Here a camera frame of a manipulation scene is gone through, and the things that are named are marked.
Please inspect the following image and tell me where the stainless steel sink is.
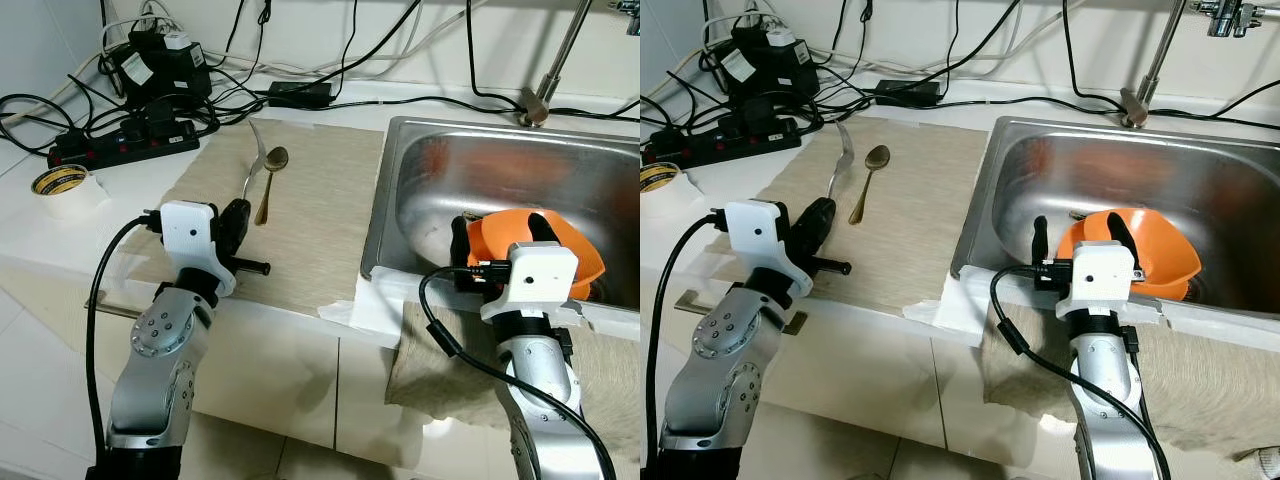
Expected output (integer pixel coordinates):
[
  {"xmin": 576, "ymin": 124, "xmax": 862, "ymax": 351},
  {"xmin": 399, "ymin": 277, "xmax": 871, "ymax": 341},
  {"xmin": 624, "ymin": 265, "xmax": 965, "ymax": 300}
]
[
  {"xmin": 950, "ymin": 115, "xmax": 1280, "ymax": 321},
  {"xmin": 360, "ymin": 115, "xmax": 641, "ymax": 311}
]

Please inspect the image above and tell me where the silver metal fork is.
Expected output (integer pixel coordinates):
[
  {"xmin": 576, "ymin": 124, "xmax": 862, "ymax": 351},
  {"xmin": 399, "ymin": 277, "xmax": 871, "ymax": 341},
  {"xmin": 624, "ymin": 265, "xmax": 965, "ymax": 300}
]
[
  {"xmin": 240, "ymin": 120, "xmax": 269, "ymax": 201},
  {"xmin": 826, "ymin": 120, "xmax": 857, "ymax": 201}
]

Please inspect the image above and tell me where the black power adapter brick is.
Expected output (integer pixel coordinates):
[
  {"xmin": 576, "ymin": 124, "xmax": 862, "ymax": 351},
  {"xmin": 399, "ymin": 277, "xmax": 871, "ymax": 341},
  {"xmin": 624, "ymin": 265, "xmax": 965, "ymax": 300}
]
[
  {"xmin": 875, "ymin": 80, "xmax": 943, "ymax": 107},
  {"xmin": 267, "ymin": 82, "xmax": 334, "ymax": 109}
]

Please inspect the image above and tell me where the beige woven placemat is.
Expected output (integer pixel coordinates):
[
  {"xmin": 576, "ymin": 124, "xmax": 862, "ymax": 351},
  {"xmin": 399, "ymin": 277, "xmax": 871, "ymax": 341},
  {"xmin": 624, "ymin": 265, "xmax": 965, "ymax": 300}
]
[
  {"xmin": 125, "ymin": 118, "xmax": 389, "ymax": 319},
  {"xmin": 700, "ymin": 115, "xmax": 991, "ymax": 319}
]

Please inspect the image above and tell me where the white paper sheet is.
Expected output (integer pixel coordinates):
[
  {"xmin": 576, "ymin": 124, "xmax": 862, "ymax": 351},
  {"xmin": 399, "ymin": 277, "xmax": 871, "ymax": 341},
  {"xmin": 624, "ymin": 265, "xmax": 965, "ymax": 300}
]
[
  {"xmin": 903, "ymin": 270, "xmax": 991, "ymax": 346},
  {"xmin": 318, "ymin": 270, "xmax": 406, "ymax": 346}
]

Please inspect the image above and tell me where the orange plastic bowl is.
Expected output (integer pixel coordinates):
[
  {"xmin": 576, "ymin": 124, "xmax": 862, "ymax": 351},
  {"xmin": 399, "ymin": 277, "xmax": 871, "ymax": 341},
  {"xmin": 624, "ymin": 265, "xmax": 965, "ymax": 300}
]
[
  {"xmin": 1055, "ymin": 207, "xmax": 1203, "ymax": 301},
  {"xmin": 466, "ymin": 207, "xmax": 608, "ymax": 301}
]

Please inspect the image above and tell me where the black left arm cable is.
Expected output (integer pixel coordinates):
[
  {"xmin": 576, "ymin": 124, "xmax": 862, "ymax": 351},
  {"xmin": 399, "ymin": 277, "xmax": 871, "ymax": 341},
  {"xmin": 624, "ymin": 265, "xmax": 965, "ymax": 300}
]
[
  {"xmin": 85, "ymin": 215, "xmax": 166, "ymax": 471},
  {"xmin": 645, "ymin": 212, "xmax": 731, "ymax": 461}
]

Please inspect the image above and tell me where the black power cable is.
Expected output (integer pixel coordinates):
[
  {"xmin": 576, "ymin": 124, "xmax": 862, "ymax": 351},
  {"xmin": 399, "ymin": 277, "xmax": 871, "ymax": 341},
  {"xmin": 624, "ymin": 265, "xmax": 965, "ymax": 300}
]
[
  {"xmin": 464, "ymin": 0, "xmax": 529, "ymax": 104},
  {"xmin": 330, "ymin": 92, "xmax": 641, "ymax": 123},
  {"xmin": 1060, "ymin": 0, "xmax": 1129, "ymax": 104},
  {"xmin": 940, "ymin": 92, "xmax": 1280, "ymax": 126}
]

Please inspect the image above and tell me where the cream cabinet door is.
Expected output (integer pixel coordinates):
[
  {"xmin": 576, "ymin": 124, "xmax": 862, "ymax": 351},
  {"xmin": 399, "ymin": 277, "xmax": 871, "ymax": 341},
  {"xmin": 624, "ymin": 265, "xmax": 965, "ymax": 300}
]
[
  {"xmin": 940, "ymin": 335, "xmax": 1076, "ymax": 471},
  {"xmin": 60, "ymin": 300, "xmax": 341, "ymax": 451},
  {"xmin": 690, "ymin": 300, "xmax": 949, "ymax": 451},
  {"xmin": 335, "ymin": 335, "xmax": 521, "ymax": 471}
]

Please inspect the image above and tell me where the black battery charger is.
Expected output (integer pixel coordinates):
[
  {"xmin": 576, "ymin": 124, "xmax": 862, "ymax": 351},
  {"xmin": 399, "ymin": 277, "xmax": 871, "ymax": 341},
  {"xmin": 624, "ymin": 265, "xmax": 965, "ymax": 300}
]
[
  {"xmin": 715, "ymin": 25, "xmax": 816, "ymax": 101},
  {"xmin": 105, "ymin": 28, "xmax": 213, "ymax": 106}
]

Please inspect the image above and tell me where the bronze metal spoon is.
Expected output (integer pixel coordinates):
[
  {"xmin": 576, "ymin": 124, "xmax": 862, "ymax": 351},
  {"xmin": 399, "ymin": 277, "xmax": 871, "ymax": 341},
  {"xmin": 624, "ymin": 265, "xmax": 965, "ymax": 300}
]
[
  {"xmin": 254, "ymin": 147, "xmax": 290, "ymax": 227},
  {"xmin": 848, "ymin": 145, "xmax": 893, "ymax": 226}
]

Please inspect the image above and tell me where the metal cabinet bar handle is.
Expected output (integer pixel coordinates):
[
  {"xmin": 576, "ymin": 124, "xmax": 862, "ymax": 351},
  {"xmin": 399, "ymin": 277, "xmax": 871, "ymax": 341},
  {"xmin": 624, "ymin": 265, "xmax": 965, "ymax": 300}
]
[
  {"xmin": 675, "ymin": 293, "xmax": 809, "ymax": 337},
  {"xmin": 85, "ymin": 295, "xmax": 166, "ymax": 323}
]

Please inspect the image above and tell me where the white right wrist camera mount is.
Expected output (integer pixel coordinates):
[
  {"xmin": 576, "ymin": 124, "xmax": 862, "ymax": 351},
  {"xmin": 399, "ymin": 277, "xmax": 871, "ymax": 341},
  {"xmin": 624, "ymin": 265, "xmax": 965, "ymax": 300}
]
[
  {"xmin": 480, "ymin": 240, "xmax": 581, "ymax": 323},
  {"xmin": 1058, "ymin": 240, "xmax": 1141, "ymax": 319}
]

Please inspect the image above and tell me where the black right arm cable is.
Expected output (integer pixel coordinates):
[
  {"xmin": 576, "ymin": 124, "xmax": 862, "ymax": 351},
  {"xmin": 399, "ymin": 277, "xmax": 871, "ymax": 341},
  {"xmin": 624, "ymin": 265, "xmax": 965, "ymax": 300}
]
[
  {"xmin": 990, "ymin": 265, "xmax": 1171, "ymax": 480},
  {"xmin": 418, "ymin": 265, "xmax": 619, "ymax": 480}
]

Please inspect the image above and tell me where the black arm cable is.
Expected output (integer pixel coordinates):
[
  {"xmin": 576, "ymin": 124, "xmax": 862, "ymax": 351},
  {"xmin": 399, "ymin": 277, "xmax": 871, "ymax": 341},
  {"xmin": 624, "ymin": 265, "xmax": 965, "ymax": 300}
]
[
  {"xmin": 990, "ymin": 265, "xmax": 1171, "ymax": 480},
  {"xmin": 85, "ymin": 215, "xmax": 166, "ymax": 471},
  {"xmin": 645, "ymin": 212, "xmax": 731, "ymax": 461},
  {"xmin": 418, "ymin": 265, "xmax": 619, "ymax": 480}
]

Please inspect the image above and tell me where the white tape roll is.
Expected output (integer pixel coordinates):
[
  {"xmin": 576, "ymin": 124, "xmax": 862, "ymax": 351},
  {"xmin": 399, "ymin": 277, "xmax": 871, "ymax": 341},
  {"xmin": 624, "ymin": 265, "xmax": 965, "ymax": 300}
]
[
  {"xmin": 30, "ymin": 165, "xmax": 109, "ymax": 219},
  {"xmin": 640, "ymin": 162, "xmax": 686, "ymax": 196}
]

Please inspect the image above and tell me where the beige hanging towel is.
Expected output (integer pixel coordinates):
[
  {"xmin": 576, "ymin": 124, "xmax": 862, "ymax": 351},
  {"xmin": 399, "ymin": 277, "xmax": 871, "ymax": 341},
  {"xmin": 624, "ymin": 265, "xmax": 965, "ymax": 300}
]
[
  {"xmin": 385, "ymin": 300, "xmax": 641, "ymax": 461},
  {"xmin": 980, "ymin": 300, "xmax": 1280, "ymax": 461}
]

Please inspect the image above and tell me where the steel sink faucet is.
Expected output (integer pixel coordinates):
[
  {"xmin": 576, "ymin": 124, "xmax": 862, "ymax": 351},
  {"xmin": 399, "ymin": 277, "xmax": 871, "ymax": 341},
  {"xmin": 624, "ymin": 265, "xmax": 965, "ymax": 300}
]
[
  {"xmin": 1120, "ymin": 0, "xmax": 1191, "ymax": 128},
  {"xmin": 518, "ymin": 0, "xmax": 593, "ymax": 128}
]

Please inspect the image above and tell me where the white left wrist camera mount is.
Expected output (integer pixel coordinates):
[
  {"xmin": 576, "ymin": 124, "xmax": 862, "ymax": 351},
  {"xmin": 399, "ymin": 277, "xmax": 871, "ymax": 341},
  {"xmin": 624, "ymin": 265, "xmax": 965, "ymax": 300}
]
[
  {"xmin": 725, "ymin": 200, "xmax": 813, "ymax": 301},
  {"xmin": 158, "ymin": 200, "xmax": 238, "ymax": 296}
]

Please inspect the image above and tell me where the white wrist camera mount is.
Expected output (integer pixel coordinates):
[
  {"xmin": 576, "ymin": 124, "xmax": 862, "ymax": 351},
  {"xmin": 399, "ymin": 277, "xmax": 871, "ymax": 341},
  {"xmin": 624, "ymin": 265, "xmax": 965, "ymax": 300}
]
[
  {"xmin": 725, "ymin": 200, "xmax": 813, "ymax": 301},
  {"xmin": 480, "ymin": 240, "xmax": 581, "ymax": 323},
  {"xmin": 158, "ymin": 200, "xmax": 238, "ymax": 296},
  {"xmin": 1058, "ymin": 240, "xmax": 1141, "ymax": 319}
]

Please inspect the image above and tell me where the black power strip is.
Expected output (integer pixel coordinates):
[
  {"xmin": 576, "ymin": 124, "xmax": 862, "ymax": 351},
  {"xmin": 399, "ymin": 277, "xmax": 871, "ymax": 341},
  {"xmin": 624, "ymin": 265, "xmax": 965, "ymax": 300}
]
[
  {"xmin": 640, "ymin": 115, "xmax": 801, "ymax": 166},
  {"xmin": 48, "ymin": 118, "xmax": 201, "ymax": 169}
]

